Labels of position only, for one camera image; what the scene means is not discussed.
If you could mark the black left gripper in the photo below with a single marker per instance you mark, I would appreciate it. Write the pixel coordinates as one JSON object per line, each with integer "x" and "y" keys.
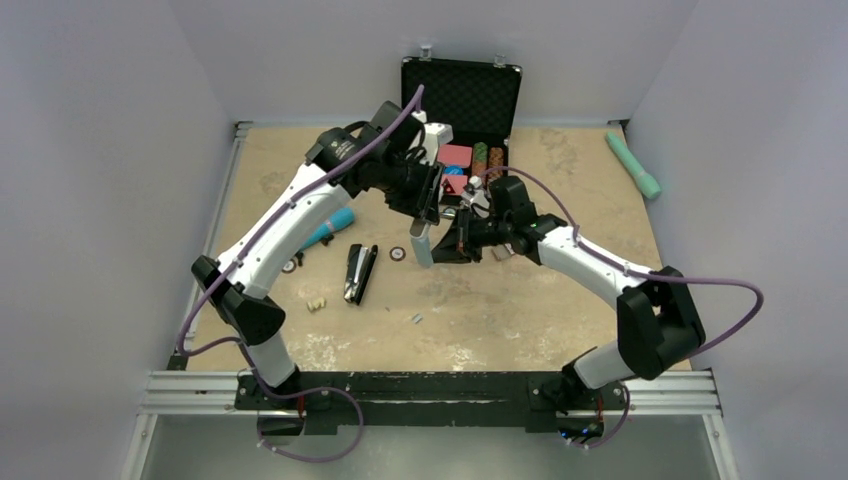
{"x": 424, "y": 202}

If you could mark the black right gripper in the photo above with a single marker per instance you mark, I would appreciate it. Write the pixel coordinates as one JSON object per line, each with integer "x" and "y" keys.
{"x": 448, "y": 253}

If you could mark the light blue stapler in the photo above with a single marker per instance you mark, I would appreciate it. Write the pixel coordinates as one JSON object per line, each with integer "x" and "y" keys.
{"x": 420, "y": 242}

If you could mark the black stapler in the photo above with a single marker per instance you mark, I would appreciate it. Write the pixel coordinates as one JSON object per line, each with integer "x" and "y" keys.
{"x": 359, "y": 267}

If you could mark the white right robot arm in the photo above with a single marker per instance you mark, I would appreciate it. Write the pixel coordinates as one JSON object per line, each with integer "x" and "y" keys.
{"x": 657, "y": 321}

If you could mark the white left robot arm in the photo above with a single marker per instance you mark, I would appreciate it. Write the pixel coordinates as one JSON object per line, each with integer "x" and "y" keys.
{"x": 395, "y": 152}

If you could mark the staple box red white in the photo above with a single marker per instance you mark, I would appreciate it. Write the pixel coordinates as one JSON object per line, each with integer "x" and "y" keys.
{"x": 503, "y": 252}

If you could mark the pink card deck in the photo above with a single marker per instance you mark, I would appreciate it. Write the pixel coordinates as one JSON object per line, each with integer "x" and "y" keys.
{"x": 455, "y": 155}

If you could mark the blue marker pen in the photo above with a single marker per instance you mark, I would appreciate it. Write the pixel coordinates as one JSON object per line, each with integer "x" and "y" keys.
{"x": 338, "y": 221}

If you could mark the black poker chip case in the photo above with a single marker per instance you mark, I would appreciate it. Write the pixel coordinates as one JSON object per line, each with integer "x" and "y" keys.
{"x": 477, "y": 100}

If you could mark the small beige staple strip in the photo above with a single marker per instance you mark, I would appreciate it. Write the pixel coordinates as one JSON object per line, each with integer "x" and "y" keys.
{"x": 316, "y": 304}

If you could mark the teal green cylinder tool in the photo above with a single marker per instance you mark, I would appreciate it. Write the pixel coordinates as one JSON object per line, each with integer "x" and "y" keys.
{"x": 645, "y": 182}

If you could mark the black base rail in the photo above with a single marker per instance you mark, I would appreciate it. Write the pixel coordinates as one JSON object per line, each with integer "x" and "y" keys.
{"x": 534, "y": 401}

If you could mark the aluminium frame rail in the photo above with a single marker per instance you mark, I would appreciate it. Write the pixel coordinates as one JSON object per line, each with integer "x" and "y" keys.
{"x": 486, "y": 317}

